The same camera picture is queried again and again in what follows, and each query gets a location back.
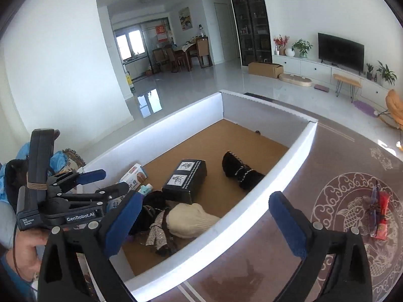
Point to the black fuzzy sock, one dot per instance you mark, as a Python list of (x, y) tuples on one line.
[(233, 166)]

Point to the small potted plant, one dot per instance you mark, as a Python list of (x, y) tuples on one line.
[(370, 70)]

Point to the green potted plant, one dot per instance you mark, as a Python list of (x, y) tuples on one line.
[(302, 47)]

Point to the wooden bench with metal legs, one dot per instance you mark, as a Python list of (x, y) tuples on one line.
[(346, 79)]

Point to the white low cabinet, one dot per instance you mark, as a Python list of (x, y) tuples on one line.
[(311, 66)]

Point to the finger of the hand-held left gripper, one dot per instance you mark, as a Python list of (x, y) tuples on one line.
[(91, 176), (116, 189)]

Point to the wooden dining table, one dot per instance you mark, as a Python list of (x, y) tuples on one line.
[(185, 48)]

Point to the person's left hand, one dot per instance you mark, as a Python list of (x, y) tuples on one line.
[(30, 245)]

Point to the leafy potted plant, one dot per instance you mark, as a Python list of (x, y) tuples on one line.
[(386, 74)]

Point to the patterned fringed rug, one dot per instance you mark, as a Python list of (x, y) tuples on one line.
[(75, 159)]

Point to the white storage box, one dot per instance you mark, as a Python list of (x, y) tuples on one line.
[(261, 116)]

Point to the small tissue packet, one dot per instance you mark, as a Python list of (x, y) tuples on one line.
[(133, 176)]

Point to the teal capped bottle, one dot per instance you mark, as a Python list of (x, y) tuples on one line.
[(145, 190)]

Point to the black television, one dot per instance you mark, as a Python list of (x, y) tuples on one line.
[(340, 50)]

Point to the wooden dining chair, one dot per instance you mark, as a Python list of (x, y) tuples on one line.
[(203, 48), (173, 56), (160, 58)]

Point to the grey flat scale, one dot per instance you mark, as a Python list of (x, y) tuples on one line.
[(321, 87)]

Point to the red flowers in vase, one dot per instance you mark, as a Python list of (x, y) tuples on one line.
[(281, 41)]

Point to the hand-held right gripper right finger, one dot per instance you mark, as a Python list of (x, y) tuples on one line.
[(286, 223)]

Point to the red packet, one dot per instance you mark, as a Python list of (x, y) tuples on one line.
[(382, 214)]

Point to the cream knitted glove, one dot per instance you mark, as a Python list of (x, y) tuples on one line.
[(189, 220)]

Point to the wall painting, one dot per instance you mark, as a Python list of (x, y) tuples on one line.
[(184, 19)]

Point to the beige oval board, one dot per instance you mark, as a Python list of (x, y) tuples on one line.
[(296, 80)]

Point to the brown cardboard box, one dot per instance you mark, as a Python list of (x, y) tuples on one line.
[(264, 69)]

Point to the purple floor mat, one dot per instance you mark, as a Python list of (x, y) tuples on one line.
[(365, 107)]

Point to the person's left forearm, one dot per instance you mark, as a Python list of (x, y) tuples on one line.
[(12, 276)]

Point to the orange lounge chair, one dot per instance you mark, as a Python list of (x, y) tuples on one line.
[(395, 107)]

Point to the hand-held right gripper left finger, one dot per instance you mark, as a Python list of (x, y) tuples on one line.
[(122, 223)]

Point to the red window decoration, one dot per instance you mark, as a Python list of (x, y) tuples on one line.
[(161, 33)]

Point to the black box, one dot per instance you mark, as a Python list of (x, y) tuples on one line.
[(185, 185)]

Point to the round white vase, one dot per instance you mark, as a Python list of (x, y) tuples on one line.
[(290, 53)]

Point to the black glass display cabinet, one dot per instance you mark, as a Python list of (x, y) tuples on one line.
[(252, 22)]

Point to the rhinestone bow headband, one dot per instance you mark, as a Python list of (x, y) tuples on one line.
[(157, 236)]

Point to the blue cloth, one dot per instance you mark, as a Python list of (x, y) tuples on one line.
[(59, 160)]

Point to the clear bottle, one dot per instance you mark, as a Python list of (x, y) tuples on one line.
[(201, 31)]

